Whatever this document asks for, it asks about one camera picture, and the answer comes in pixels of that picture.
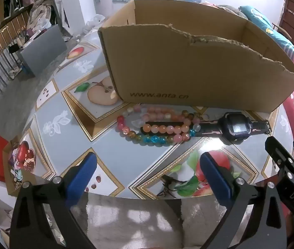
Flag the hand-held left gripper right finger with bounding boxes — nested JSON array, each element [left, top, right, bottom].
[[200, 151, 288, 249]]

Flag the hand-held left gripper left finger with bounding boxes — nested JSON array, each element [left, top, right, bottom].
[[9, 152, 98, 249]]

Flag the black digital wrist watch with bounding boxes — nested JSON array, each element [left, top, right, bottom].
[[195, 111, 270, 146]]

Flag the multicolour crackle bead bracelet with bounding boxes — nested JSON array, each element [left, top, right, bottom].
[[116, 110, 202, 146]]

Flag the translucent white pendant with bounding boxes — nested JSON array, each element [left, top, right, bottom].
[[131, 117, 145, 129]]

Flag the brown cardboard box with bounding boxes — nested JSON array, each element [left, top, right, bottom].
[[98, 0, 294, 113]]

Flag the wooden chair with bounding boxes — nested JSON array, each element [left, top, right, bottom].
[[272, 22, 293, 40]]

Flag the white slippers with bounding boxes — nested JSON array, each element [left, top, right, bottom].
[[8, 67, 23, 79]]

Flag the grey flat panel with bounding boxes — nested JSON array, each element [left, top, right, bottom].
[[17, 24, 67, 78]]

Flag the blue patterned pillow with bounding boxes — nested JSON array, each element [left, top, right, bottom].
[[239, 5, 294, 55]]

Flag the grey patterned pillow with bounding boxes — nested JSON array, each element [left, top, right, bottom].
[[201, 2, 248, 18]]

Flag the white plastic bag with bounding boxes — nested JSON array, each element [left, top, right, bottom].
[[86, 14, 108, 28]]

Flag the pile of clothes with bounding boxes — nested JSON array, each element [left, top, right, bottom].
[[28, 0, 64, 35]]

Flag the black white hanging jacket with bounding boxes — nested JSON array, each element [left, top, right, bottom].
[[3, 0, 24, 18]]

